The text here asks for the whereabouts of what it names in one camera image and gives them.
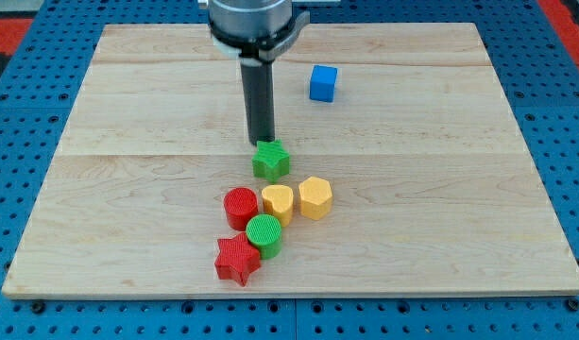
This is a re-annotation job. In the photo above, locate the wooden board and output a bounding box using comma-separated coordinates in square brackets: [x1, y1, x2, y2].
[2, 23, 579, 300]

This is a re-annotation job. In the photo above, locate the blue cube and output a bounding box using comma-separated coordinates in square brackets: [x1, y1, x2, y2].
[309, 65, 338, 103]

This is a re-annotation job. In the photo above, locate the yellow heart block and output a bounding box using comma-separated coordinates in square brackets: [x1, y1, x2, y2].
[261, 184, 294, 228]

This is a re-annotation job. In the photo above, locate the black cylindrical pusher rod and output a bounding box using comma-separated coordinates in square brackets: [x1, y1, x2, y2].
[241, 63, 275, 145]

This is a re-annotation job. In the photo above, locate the green cylinder block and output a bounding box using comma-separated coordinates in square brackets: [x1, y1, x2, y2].
[246, 214, 282, 260]

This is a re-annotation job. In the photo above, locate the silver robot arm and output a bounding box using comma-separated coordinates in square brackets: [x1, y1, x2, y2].
[199, 0, 311, 145]

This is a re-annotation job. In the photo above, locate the red cylinder block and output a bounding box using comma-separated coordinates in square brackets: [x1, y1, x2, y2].
[223, 187, 259, 231]

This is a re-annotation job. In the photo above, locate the yellow hexagon block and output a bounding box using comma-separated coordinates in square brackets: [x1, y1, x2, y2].
[298, 177, 333, 220]

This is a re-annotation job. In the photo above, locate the red star block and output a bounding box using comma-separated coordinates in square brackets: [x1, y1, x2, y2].
[214, 232, 261, 286]

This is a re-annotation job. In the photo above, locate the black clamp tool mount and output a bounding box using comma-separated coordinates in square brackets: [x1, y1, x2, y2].
[210, 11, 311, 65]

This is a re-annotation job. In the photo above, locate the green star block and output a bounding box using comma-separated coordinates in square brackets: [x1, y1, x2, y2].
[252, 140, 291, 184]

